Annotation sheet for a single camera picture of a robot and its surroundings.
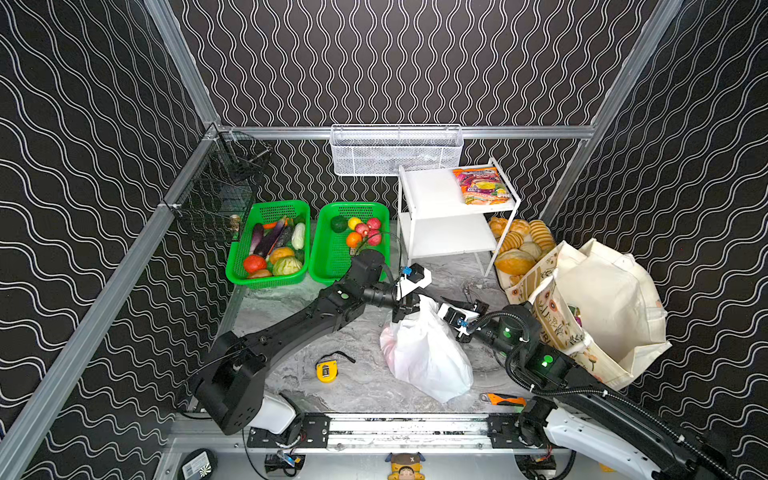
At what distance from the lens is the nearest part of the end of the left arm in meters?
0.62

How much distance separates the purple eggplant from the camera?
111 cm

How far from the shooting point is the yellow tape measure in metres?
0.83

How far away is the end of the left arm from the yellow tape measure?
0.29 metres
